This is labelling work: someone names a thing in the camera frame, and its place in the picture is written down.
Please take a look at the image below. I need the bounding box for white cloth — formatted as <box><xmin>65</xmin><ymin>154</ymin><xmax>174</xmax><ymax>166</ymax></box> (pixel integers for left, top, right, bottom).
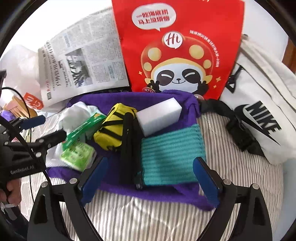
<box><xmin>46</xmin><ymin>101</ymin><xmax>103</xmax><ymax>168</ymax></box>

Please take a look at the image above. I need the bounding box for white Miniso plastic bag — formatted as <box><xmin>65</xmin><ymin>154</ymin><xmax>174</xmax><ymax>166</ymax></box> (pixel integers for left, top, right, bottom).
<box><xmin>0</xmin><ymin>46</ymin><xmax>61</xmax><ymax>114</ymax></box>

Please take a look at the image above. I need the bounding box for white sponge block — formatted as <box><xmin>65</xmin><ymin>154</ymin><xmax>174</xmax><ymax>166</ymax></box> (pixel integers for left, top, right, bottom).
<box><xmin>136</xmin><ymin>97</ymin><xmax>182</xmax><ymax>137</ymax></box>

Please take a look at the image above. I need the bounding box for black watch strap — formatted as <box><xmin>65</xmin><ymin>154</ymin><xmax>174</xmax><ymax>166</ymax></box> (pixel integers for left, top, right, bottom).
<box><xmin>119</xmin><ymin>112</ymin><xmax>145</xmax><ymax>189</ymax></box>

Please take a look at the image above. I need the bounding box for red panda paper bag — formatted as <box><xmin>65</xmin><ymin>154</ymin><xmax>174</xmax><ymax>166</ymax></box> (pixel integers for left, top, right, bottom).
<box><xmin>112</xmin><ymin>1</ymin><xmax>244</xmax><ymax>99</ymax></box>

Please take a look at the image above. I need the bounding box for green tissue pack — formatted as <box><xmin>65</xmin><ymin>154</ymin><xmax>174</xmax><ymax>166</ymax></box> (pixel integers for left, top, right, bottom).
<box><xmin>60</xmin><ymin>142</ymin><xmax>96</xmax><ymax>172</ymax></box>

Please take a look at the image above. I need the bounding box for yellow mesh pouch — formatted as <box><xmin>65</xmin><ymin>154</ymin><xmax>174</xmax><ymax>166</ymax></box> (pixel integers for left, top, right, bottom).
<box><xmin>93</xmin><ymin>103</ymin><xmax>137</xmax><ymax>151</ymax></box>

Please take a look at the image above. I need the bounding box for left hand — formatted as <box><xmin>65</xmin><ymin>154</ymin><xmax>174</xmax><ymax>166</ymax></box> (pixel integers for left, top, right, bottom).
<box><xmin>1</xmin><ymin>179</ymin><xmax>22</xmax><ymax>205</ymax></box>

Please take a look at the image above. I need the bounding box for dark blue sleeve forearm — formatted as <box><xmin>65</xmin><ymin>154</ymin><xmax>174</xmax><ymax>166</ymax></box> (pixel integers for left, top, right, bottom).
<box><xmin>1</xmin><ymin>206</ymin><xmax>29</xmax><ymax>240</ymax></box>

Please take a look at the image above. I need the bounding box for white Nike waist bag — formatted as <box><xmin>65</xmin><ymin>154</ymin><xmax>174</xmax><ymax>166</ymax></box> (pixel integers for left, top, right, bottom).
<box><xmin>199</xmin><ymin>34</ymin><xmax>296</xmax><ymax>165</ymax></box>

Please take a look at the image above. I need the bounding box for striped bed cover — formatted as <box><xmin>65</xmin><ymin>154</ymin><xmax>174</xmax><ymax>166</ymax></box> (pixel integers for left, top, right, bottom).
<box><xmin>21</xmin><ymin>111</ymin><xmax>284</xmax><ymax>241</ymax></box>

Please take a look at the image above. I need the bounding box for black cable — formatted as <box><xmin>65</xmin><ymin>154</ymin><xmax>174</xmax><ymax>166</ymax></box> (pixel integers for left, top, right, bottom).
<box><xmin>0</xmin><ymin>86</ymin><xmax>53</xmax><ymax>186</ymax></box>

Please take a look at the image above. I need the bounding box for purple towel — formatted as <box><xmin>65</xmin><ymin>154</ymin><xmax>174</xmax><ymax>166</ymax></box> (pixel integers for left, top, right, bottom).
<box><xmin>46</xmin><ymin>89</ymin><xmax>215</xmax><ymax>212</ymax></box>

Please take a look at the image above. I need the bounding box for green card packet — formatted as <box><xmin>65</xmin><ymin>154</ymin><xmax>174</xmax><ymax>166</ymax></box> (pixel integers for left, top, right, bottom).
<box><xmin>62</xmin><ymin>113</ymin><xmax>106</xmax><ymax>150</ymax></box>

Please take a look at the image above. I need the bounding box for teal ribbed cloth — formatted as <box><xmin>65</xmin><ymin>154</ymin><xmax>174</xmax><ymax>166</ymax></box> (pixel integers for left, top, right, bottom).
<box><xmin>140</xmin><ymin>123</ymin><xmax>206</xmax><ymax>186</ymax></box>

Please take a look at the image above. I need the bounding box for folded newspaper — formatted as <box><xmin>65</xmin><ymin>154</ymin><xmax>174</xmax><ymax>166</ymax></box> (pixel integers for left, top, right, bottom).
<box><xmin>38</xmin><ymin>8</ymin><xmax>129</xmax><ymax>108</ymax></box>

